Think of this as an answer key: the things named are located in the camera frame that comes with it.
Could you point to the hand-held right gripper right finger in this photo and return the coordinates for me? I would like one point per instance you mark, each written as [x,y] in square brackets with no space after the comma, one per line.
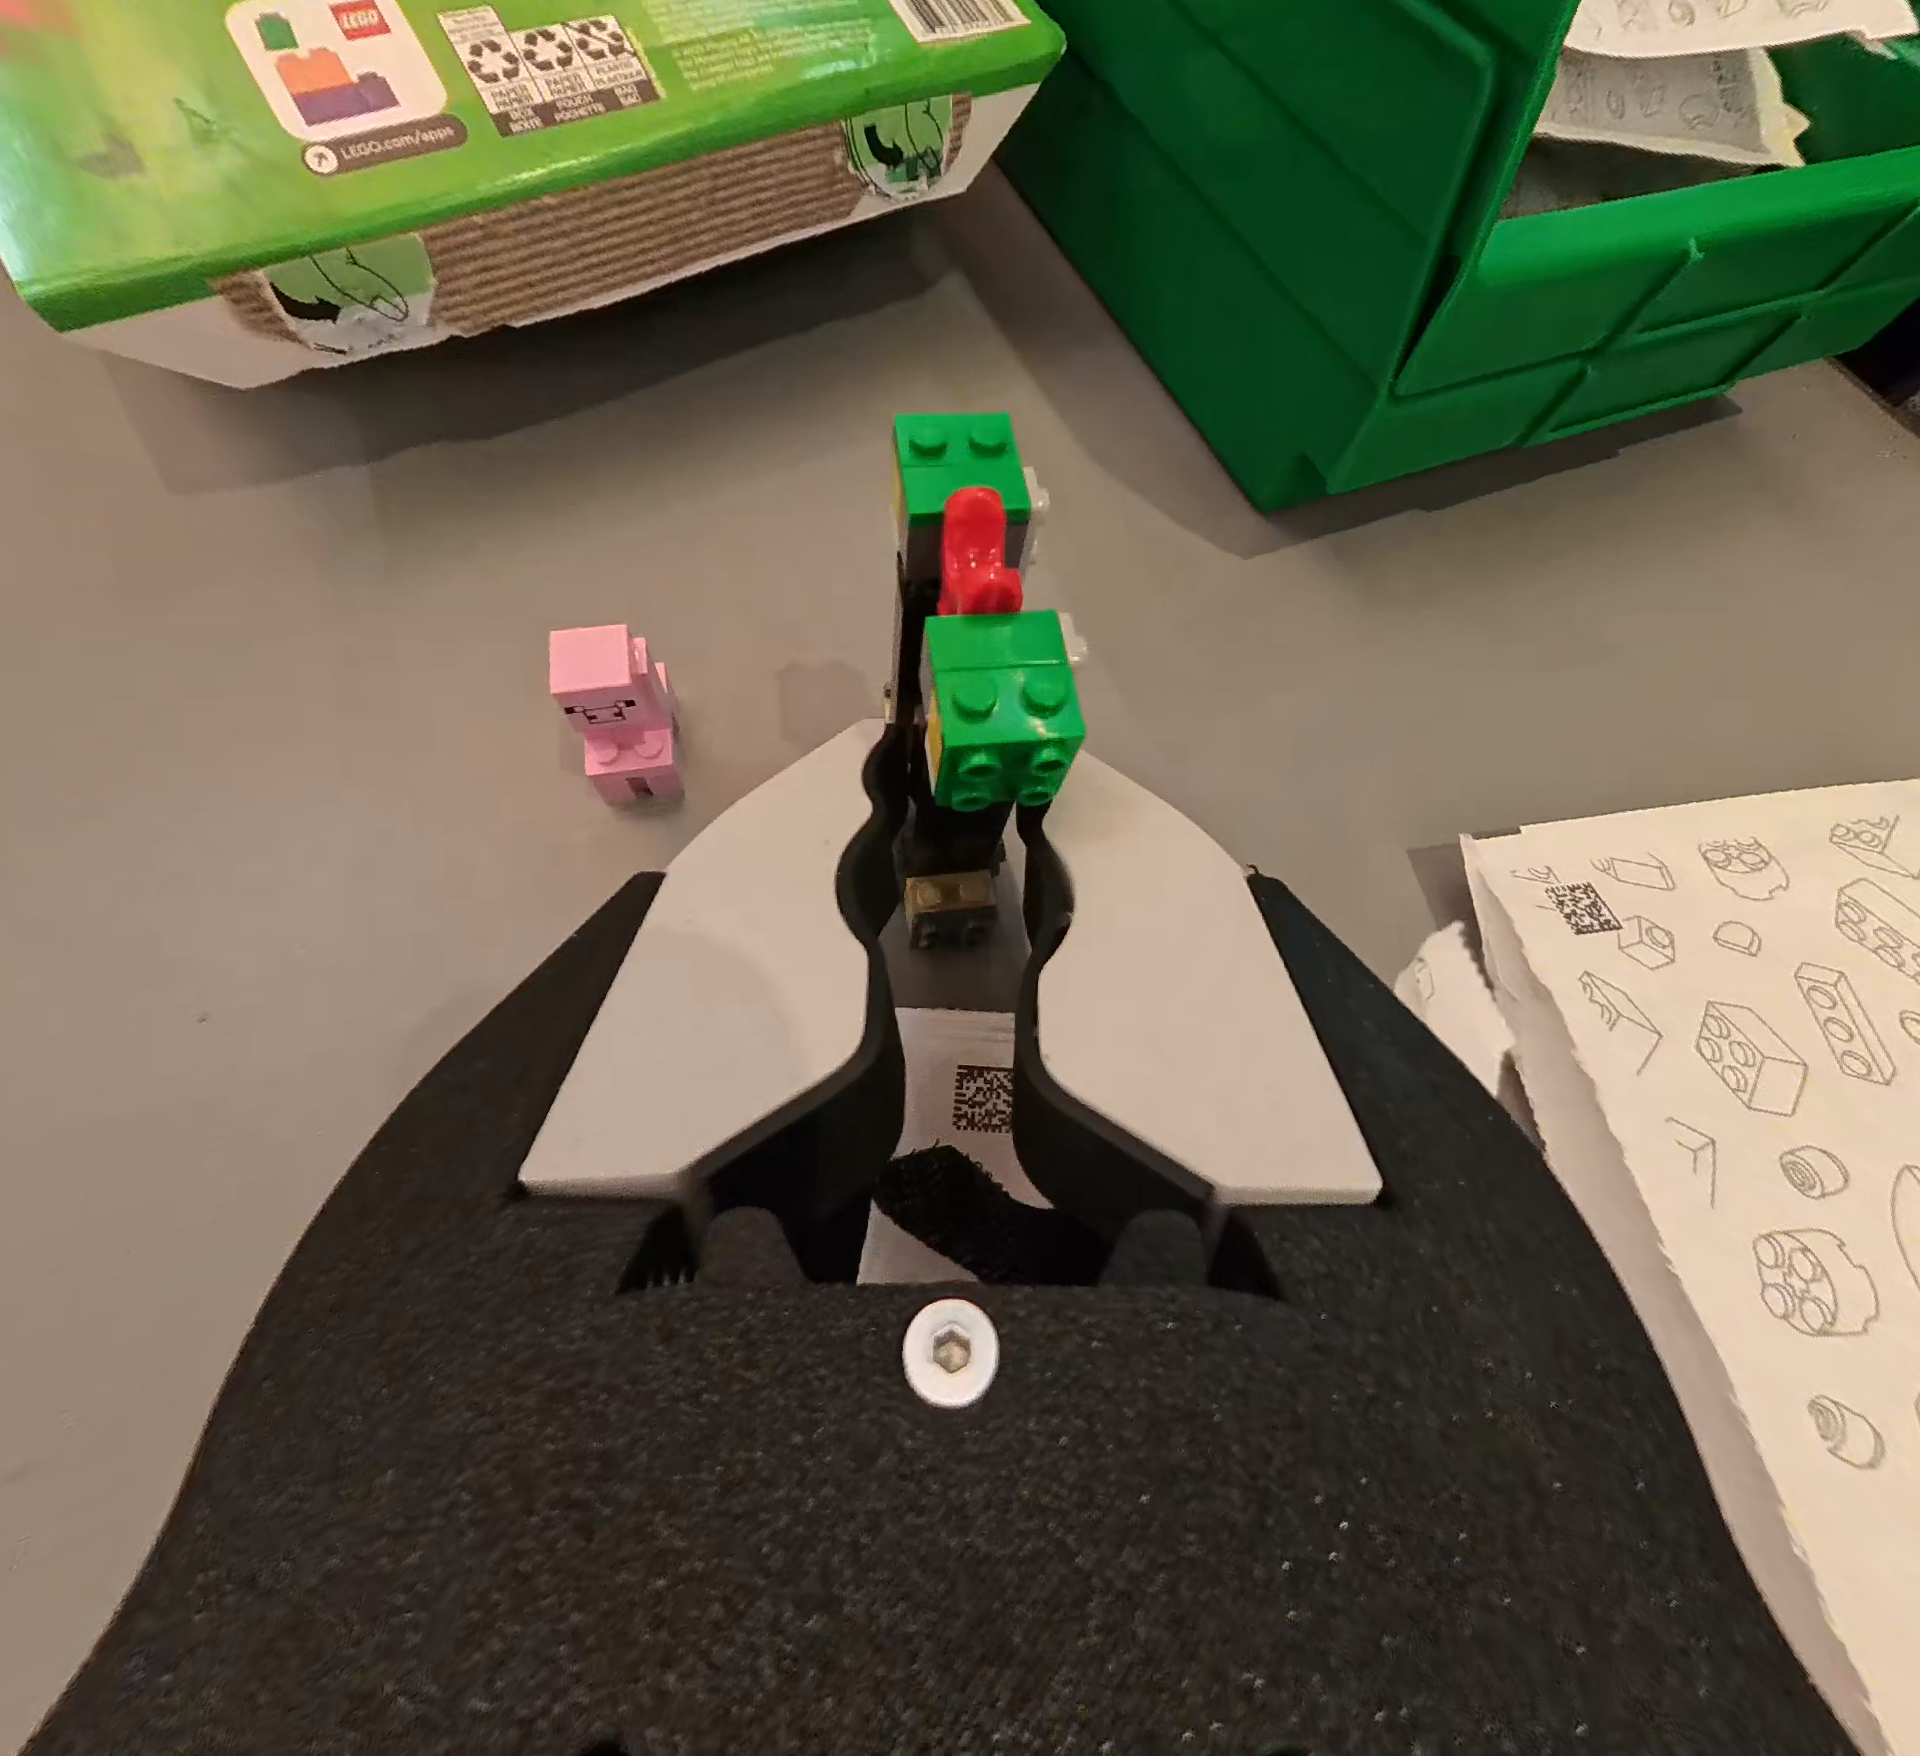
[1203,1038]

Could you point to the green cardboard toy box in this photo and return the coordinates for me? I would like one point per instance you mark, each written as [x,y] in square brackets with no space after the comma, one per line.
[526,16]

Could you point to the pink toy brick pig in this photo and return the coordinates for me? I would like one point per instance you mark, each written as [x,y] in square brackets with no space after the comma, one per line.
[608,700]

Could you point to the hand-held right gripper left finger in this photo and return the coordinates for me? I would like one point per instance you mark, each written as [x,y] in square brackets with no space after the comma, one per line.
[721,1022]

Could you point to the green plastic storage bin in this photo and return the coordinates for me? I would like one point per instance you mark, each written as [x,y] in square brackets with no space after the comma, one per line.
[1574,423]
[1278,59]

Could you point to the green toy brick build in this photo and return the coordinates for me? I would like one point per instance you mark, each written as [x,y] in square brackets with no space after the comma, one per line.
[998,721]

